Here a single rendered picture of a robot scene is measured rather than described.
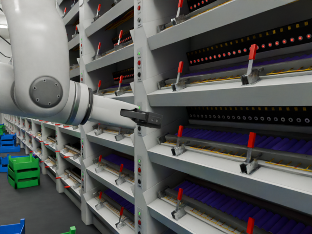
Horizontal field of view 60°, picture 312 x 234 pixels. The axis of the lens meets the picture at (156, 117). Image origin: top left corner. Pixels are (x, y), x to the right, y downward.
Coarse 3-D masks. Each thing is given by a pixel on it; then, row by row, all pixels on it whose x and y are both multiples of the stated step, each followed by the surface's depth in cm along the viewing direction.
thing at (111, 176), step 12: (96, 156) 159; (108, 156) 156; (120, 156) 152; (132, 156) 142; (96, 168) 144; (108, 168) 141; (120, 168) 121; (132, 168) 129; (108, 180) 129; (120, 180) 120; (132, 180) 120; (120, 192) 118; (132, 192) 104
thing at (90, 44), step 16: (96, 0) 156; (112, 0) 162; (80, 16) 159; (80, 32) 160; (96, 32) 157; (112, 32) 162; (80, 48) 160; (96, 48) 157; (112, 48) 163; (80, 64) 161; (112, 64) 163; (80, 80) 161; (96, 80) 158; (112, 80) 163; (96, 144) 159
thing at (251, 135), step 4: (252, 132) 61; (252, 136) 61; (248, 140) 62; (252, 140) 61; (248, 144) 61; (252, 144) 61; (248, 148) 61; (252, 148) 61; (248, 152) 61; (248, 156) 61; (248, 160) 61
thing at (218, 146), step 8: (168, 136) 95; (176, 136) 92; (184, 136) 90; (192, 144) 85; (200, 144) 82; (208, 144) 78; (216, 144) 75; (224, 144) 74; (232, 144) 72; (216, 152) 74; (232, 152) 71; (240, 152) 69; (256, 152) 64; (264, 152) 62; (272, 152) 61; (280, 152) 60; (288, 152) 59; (272, 160) 60; (280, 160) 60; (288, 160) 58; (296, 160) 56; (304, 160) 55; (296, 168) 55
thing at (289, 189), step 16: (176, 128) 103; (256, 128) 77; (272, 128) 72; (288, 128) 68; (304, 128) 65; (160, 144) 97; (160, 160) 90; (176, 160) 81; (192, 160) 76; (208, 160) 73; (224, 160) 70; (208, 176) 71; (224, 176) 66; (240, 176) 61; (256, 176) 58; (272, 176) 56; (288, 176) 55; (304, 176) 53; (256, 192) 59; (272, 192) 55; (288, 192) 51; (304, 192) 49; (304, 208) 50
